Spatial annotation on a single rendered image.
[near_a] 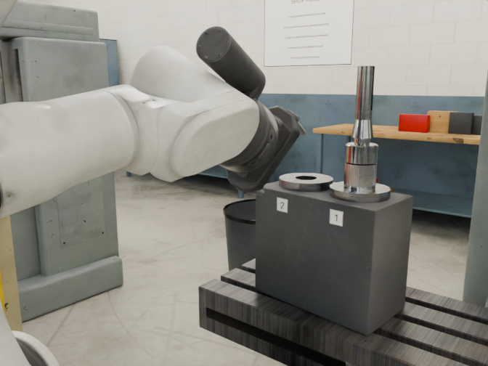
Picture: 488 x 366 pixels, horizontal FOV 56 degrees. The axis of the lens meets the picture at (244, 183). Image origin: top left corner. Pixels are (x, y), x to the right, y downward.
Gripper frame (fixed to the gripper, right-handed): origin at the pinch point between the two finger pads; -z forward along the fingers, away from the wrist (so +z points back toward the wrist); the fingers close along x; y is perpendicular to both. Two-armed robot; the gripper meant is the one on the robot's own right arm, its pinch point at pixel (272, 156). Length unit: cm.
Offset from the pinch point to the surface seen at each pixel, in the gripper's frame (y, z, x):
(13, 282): 88, -71, -95
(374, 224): -16.5, -3.2, 0.3
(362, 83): -3.7, -2.6, 15.7
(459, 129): 23, -369, 113
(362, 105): -5.3, -3.7, 13.2
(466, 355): -35.1, -9.8, -7.0
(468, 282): -33, -52, 2
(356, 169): -9.6, -5.9, 5.4
